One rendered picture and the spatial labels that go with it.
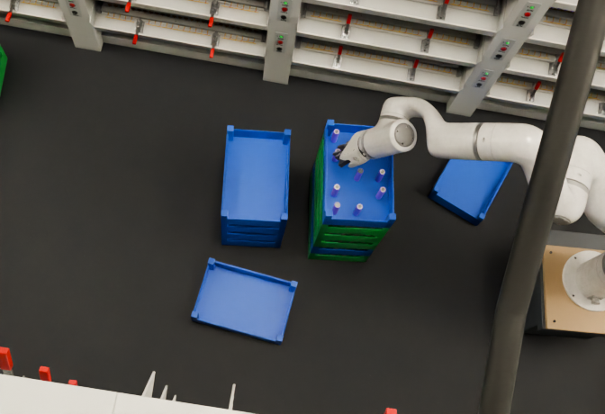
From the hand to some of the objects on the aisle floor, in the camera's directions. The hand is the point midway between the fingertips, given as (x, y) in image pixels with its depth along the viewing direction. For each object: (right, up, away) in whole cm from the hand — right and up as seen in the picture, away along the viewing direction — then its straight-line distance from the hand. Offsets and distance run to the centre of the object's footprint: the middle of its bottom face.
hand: (342, 152), depth 208 cm
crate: (-31, -49, +30) cm, 65 cm away
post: (-20, +38, +63) cm, 76 cm away
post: (+49, +26, +66) cm, 86 cm away
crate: (+50, -7, +54) cm, 73 cm away
